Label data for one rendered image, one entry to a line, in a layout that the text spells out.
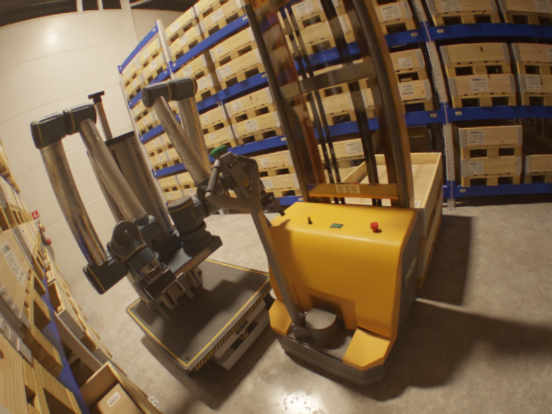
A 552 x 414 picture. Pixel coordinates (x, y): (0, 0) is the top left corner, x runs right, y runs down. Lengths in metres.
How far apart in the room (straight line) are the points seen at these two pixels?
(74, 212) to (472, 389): 2.34
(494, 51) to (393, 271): 2.58
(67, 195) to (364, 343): 1.67
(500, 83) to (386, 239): 2.38
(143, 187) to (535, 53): 3.99
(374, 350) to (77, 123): 1.87
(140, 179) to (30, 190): 4.00
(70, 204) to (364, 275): 1.47
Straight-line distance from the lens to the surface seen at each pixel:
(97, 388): 1.70
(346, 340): 1.44
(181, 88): 1.67
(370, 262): 1.09
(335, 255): 1.16
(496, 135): 3.03
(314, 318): 1.38
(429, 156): 2.64
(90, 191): 5.75
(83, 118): 1.40
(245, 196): 0.97
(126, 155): 1.94
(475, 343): 1.82
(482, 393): 1.68
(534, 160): 3.33
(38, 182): 5.64
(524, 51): 3.22
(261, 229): 1.04
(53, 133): 1.36
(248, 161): 1.12
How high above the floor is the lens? 1.48
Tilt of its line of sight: 21 degrees down
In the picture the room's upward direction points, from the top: 18 degrees counter-clockwise
